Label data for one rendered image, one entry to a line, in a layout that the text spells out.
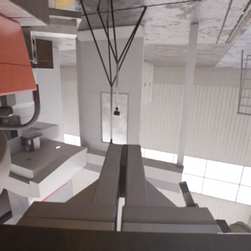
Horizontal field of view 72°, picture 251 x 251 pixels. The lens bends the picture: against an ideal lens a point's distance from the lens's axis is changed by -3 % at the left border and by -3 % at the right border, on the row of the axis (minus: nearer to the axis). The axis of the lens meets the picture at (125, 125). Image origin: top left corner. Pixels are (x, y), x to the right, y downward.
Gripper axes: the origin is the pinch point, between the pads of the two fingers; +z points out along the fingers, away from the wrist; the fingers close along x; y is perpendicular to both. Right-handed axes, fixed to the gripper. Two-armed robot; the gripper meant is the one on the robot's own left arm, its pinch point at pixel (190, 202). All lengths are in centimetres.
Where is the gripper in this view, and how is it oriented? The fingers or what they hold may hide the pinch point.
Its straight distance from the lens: 60.3
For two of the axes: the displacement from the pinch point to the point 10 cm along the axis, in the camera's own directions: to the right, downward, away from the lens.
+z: -3.8, -8.6, -3.4
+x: 0.1, -3.7, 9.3
